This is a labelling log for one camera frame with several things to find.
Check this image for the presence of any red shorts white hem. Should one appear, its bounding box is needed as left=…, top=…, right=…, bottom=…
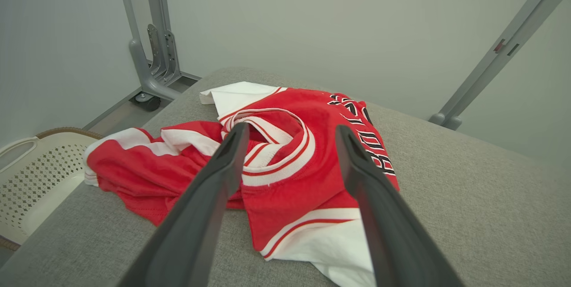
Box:
left=83, top=121, right=246, bottom=227

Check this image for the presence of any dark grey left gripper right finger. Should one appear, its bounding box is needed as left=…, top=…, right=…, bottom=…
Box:
left=335, top=125, right=465, bottom=287

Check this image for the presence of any grey metal frame post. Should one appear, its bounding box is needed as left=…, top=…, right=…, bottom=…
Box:
left=429, top=0, right=571, bottom=130

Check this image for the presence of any grey metal frame with caster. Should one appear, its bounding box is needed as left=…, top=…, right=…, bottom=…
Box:
left=114, top=0, right=201, bottom=101

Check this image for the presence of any white perforated laundry basket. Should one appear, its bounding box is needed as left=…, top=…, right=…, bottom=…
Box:
left=0, top=127, right=104, bottom=252

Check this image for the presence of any red white basketball jersey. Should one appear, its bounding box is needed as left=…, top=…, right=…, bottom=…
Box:
left=199, top=81, right=401, bottom=287

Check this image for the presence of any black caster wheel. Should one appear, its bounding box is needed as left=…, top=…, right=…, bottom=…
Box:
left=134, top=92, right=161, bottom=112

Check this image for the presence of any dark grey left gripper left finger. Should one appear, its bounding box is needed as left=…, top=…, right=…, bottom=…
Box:
left=117, top=122, right=250, bottom=287

